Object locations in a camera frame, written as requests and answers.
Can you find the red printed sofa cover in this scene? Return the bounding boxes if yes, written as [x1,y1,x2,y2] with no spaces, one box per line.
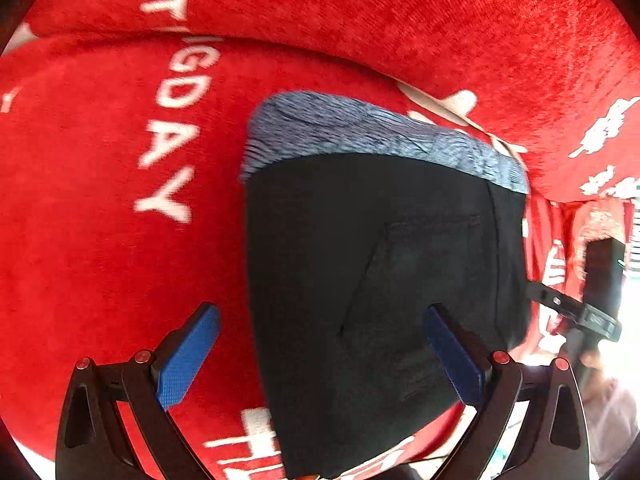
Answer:
[0,0,640,480]

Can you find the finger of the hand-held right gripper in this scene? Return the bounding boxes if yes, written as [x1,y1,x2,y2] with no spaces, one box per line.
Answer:
[525,280,587,319]

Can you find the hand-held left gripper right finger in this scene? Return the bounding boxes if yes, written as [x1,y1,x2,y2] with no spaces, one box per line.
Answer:
[422,304,592,480]

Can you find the person's right hand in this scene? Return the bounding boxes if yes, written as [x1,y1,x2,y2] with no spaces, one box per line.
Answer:
[580,347,609,381]

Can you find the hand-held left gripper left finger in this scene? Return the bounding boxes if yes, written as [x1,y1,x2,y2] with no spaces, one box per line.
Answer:
[55,302,223,480]

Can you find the black pants blue-grey waistband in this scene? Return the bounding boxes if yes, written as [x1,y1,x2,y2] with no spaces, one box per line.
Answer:
[239,90,533,480]

